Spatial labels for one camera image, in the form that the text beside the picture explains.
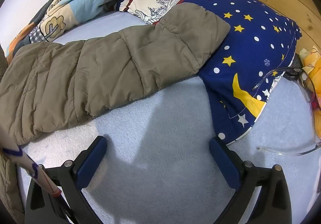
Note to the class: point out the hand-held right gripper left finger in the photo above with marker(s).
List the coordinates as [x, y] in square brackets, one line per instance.
[91, 158]

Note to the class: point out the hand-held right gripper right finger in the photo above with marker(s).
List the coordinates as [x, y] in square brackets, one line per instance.
[223, 161]

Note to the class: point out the olive puffer jacket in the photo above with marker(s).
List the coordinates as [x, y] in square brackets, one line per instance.
[100, 63]

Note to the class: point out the light blue bed sheet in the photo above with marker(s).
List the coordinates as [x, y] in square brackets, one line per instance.
[160, 143]

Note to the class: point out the clear plastic glasses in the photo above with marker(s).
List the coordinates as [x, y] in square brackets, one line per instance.
[307, 88]

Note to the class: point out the navy star-print pillow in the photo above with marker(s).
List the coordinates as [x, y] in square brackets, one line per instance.
[250, 45]

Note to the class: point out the dark small object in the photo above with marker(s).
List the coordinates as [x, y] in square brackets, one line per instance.
[297, 59]

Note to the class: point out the yellow plush toy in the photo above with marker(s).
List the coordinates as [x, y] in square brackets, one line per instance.
[313, 60]

